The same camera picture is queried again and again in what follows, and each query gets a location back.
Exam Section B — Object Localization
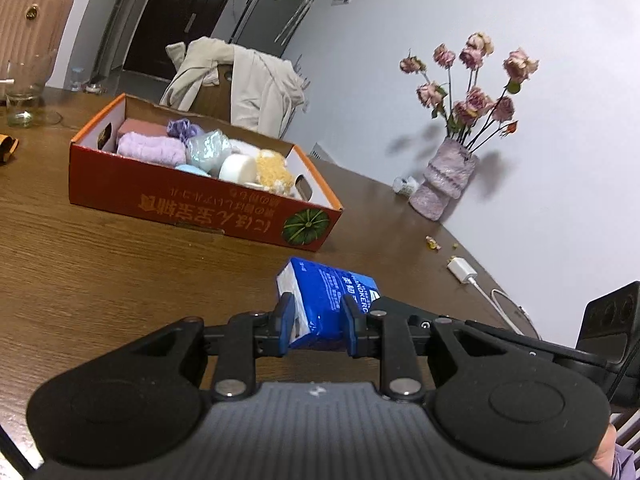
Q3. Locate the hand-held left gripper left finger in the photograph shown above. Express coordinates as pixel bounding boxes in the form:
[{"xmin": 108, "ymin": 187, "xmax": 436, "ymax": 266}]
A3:
[{"xmin": 117, "ymin": 292, "xmax": 302, "ymax": 404}]

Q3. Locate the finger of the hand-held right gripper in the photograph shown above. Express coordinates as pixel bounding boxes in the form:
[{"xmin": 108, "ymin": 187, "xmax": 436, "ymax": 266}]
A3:
[{"xmin": 374, "ymin": 296, "xmax": 442, "ymax": 347}]

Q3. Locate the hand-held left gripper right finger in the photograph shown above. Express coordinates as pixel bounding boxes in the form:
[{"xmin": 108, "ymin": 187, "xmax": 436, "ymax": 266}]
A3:
[{"xmin": 340, "ymin": 295, "xmax": 502, "ymax": 404}]

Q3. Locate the blue tissue pack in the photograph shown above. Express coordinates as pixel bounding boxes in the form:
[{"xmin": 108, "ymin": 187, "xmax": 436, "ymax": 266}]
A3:
[{"xmin": 276, "ymin": 257, "xmax": 381, "ymax": 351}]

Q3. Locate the orange cardboard box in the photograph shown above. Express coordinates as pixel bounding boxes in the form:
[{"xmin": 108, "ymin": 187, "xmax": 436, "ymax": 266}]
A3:
[{"xmin": 68, "ymin": 92, "xmax": 345, "ymax": 253}]

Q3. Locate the purple knit pouch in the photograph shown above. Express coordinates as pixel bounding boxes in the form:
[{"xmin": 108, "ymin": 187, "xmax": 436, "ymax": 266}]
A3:
[{"xmin": 165, "ymin": 118, "xmax": 204, "ymax": 143}]

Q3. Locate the person's right forearm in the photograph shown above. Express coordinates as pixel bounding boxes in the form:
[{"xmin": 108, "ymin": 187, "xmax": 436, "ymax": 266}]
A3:
[{"xmin": 592, "ymin": 422, "xmax": 640, "ymax": 480}]

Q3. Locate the purple textured vase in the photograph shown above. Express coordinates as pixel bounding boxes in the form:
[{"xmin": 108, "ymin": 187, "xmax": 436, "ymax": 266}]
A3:
[{"xmin": 408, "ymin": 136, "xmax": 480, "ymax": 222}]

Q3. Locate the yellow fluffy cloth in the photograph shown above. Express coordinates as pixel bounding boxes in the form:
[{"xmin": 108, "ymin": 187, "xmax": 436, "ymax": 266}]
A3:
[{"xmin": 254, "ymin": 149, "xmax": 295, "ymax": 195}]

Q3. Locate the white roll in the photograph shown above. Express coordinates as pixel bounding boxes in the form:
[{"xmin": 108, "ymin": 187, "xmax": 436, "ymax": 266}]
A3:
[{"xmin": 218, "ymin": 153, "xmax": 259, "ymax": 185}]

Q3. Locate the pale blue wrapped plush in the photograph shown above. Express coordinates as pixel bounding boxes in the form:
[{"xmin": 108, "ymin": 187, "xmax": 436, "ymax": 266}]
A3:
[{"xmin": 185, "ymin": 129, "xmax": 234, "ymax": 174}]

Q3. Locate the bunch of dried roses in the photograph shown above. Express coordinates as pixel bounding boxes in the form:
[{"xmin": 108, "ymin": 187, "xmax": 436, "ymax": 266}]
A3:
[{"xmin": 398, "ymin": 31, "xmax": 540, "ymax": 154}]

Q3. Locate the purple folded towel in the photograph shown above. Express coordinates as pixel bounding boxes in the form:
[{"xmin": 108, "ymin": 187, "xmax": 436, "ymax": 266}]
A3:
[{"xmin": 117, "ymin": 132, "xmax": 188, "ymax": 167}]

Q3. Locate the wooden chair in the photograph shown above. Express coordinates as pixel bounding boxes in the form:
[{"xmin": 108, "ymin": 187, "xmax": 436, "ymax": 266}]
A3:
[{"xmin": 192, "ymin": 59, "xmax": 297, "ymax": 137}]

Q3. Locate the beige coat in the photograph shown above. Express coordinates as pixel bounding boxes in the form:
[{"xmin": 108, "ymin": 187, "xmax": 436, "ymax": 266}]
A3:
[{"xmin": 159, "ymin": 36, "xmax": 307, "ymax": 141}]

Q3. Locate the white hanger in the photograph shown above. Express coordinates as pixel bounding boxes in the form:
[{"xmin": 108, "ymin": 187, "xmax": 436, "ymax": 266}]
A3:
[{"xmin": 274, "ymin": 0, "xmax": 319, "ymax": 44}]

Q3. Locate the grey cabinet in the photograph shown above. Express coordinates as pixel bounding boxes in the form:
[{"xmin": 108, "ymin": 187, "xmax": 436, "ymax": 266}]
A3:
[{"xmin": 229, "ymin": 0, "xmax": 322, "ymax": 59}]

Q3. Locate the dark brown door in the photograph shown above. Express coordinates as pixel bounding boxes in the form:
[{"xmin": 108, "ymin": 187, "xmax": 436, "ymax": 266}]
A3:
[{"xmin": 122, "ymin": 0, "xmax": 249, "ymax": 84}]

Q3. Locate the orange black object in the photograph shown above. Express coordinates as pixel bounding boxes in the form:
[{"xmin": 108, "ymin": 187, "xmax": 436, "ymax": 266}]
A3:
[{"xmin": 0, "ymin": 131, "xmax": 21, "ymax": 167}]

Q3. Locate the clear glass cup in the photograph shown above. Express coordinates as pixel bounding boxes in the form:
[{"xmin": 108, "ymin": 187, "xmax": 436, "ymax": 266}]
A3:
[{"xmin": 4, "ymin": 56, "xmax": 52, "ymax": 129}]

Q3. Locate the pink suitcase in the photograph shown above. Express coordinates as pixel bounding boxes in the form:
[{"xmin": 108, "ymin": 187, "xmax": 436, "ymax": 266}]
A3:
[{"xmin": 0, "ymin": 0, "xmax": 75, "ymax": 92}]

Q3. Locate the white charger cable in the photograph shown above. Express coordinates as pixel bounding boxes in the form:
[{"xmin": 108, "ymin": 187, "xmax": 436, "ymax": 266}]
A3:
[{"xmin": 447, "ymin": 256, "xmax": 542, "ymax": 337}]

